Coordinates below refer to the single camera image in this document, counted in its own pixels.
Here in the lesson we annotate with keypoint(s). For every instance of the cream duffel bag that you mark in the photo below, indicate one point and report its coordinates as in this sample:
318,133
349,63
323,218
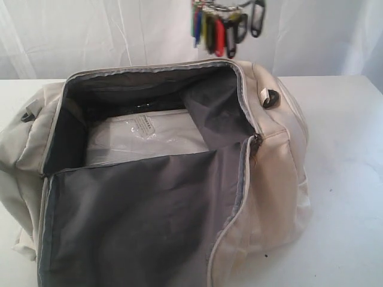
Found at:
173,220

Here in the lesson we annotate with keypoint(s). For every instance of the clear plastic wrapped package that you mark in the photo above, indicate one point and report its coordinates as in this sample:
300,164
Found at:
140,136

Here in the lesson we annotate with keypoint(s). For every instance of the bunch of colourful key tags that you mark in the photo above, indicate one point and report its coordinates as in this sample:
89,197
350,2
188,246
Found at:
219,28

